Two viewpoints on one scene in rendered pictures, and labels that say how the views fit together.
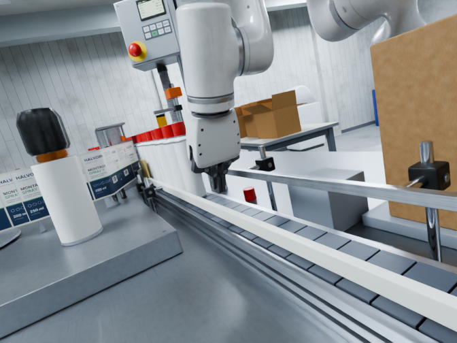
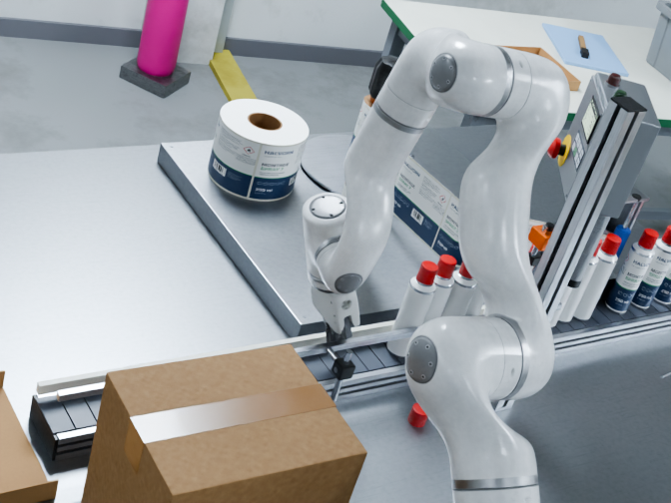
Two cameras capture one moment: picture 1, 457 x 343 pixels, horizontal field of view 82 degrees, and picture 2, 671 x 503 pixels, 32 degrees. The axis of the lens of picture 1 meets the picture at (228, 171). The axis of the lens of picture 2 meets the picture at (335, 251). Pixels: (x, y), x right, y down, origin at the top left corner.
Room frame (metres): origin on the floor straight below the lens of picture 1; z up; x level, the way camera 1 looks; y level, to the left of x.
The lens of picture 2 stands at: (0.09, -1.62, 2.20)
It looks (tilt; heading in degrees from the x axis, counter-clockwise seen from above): 32 degrees down; 76
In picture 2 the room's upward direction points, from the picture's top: 17 degrees clockwise
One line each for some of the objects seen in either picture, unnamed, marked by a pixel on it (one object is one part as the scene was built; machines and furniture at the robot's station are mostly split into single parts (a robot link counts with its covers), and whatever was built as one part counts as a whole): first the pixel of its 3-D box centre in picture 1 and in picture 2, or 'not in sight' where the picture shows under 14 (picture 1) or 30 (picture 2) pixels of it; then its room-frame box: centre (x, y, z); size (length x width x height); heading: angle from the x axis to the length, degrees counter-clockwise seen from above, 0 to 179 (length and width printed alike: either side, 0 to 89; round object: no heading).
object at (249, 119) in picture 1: (261, 118); not in sight; (2.91, -0.49, 0.96); 0.53 x 0.45 x 0.37; 108
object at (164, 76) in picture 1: (170, 97); (590, 238); (0.98, 0.14, 1.18); 0.04 x 0.04 x 0.21
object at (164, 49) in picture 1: (153, 32); (605, 144); (0.92, 0.13, 1.38); 0.17 x 0.10 x 0.19; 82
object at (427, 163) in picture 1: (423, 219); not in sight; (0.26, -0.20, 0.91); 0.07 x 0.03 x 0.17; 117
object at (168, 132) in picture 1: (178, 161); (432, 301); (0.73, 0.13, 0.98); 0.05 x 0.05 x 0.20
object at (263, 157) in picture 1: (261, 186); (331, 378); (0.53, -0.06, 0.91); 0.07 x 0.03 x 0.17; 117
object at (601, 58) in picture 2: not in sight; (584, 49); (1.64, 2.09, 0.81); 0.32 x 0.24 x 0.01; 92
